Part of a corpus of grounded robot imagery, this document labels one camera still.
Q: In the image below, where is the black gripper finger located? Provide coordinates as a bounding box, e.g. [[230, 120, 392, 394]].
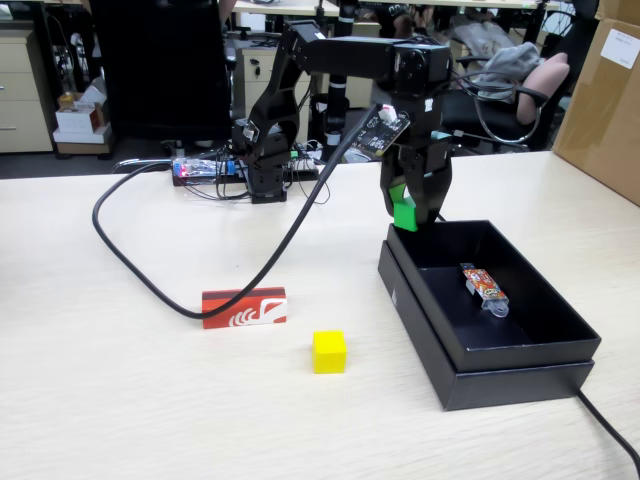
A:
[[408, 158, 455, 227], [379, 148, 417, 222]]

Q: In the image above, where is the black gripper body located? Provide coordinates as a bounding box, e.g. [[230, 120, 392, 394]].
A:
[[377, 92, 454, 177]]

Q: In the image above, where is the green wooden cube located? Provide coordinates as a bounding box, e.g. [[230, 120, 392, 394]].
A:
[[393, 195, 419, 233]]

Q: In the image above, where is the red white carton box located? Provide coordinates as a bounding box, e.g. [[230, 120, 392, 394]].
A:
[[201, 286, 289, 331]]

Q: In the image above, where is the yellow wooden cube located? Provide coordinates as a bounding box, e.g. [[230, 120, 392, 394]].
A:
[[311, 329, 348, 375]]

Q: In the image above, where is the large labelled cardboard box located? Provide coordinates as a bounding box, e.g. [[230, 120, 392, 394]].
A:
[[552, 17, 640, 207]]

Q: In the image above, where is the black cardboard box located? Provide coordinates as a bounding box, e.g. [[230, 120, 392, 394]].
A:
[[387, 219, 602, 374]]

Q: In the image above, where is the black open box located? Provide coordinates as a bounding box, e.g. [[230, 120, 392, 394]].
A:
[[377, 239, 596, 412]]

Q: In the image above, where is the small brown cardboard box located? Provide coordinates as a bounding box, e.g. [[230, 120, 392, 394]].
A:
[[594, 0, 640, 27]]

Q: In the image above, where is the flat white brown box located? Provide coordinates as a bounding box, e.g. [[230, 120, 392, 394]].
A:
[[52, 124, 115, 156]]

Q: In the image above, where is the small white packet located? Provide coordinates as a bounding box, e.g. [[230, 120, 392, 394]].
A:
[[343, 147, 382, 164]]

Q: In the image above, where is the black pole with white rings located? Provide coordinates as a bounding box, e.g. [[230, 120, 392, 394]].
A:
[[319, 0, 361, 149]]

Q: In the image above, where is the colourful candy tube packet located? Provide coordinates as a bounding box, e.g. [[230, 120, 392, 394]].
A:
[[459, 262, 510, 319]]

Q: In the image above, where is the grey cloth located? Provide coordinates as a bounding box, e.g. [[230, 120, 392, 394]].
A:
[[472, 42, 544, 101]]

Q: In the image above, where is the person in dark clothes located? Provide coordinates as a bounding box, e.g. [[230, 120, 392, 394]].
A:
[[374, 3, 432, 40]]

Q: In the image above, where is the black office chair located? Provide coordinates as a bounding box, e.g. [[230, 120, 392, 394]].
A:
[[89, 0, 234, 144], [439, 49, 574, 157]]

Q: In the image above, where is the controller board with red LED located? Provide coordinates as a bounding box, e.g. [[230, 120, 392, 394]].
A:
[[172, 156, 237, 187]]

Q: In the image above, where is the beige office desk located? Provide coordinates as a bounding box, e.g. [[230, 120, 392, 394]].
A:
[[232, 0, 341, 17]]

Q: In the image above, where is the white open carton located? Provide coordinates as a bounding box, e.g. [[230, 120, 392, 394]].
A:
[[54, 74, 110, 135]]

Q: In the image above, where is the beige drawer cabinet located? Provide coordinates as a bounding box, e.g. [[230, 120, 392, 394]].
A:
[[0, 28, 55, 154]]

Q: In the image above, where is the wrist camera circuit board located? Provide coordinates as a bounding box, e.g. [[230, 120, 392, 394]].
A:
[[352, 103, 412, 162]]

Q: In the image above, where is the thick black camera cable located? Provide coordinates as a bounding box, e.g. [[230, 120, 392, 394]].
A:
[[91, 106, 381, 320]]

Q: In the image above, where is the beige pedestal with key lock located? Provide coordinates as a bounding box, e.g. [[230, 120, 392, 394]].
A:
[[233, 42, 312, 144]]

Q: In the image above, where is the black power cable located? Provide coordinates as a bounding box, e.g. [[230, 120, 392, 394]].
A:
[[434, 212, 640, 469]]

